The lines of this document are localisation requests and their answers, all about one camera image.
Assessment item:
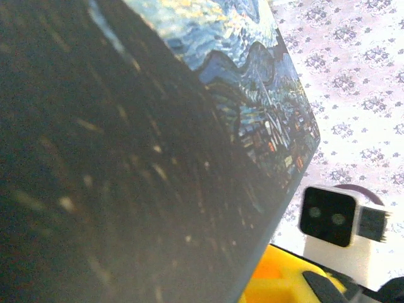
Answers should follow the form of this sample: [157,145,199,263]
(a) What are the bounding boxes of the starry night print tin box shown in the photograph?
[0,0,321,303]

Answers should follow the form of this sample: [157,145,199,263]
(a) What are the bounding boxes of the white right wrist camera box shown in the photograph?
[297,184,393,292]

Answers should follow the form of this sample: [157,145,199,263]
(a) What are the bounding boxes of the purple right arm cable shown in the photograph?
[333,183,385,206]

